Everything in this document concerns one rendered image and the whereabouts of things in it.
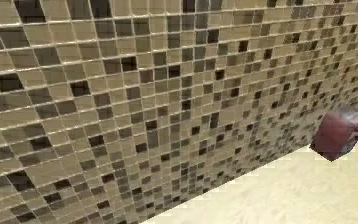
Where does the red toaster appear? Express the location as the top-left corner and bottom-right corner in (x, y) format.
(309, 107), (358, 163)

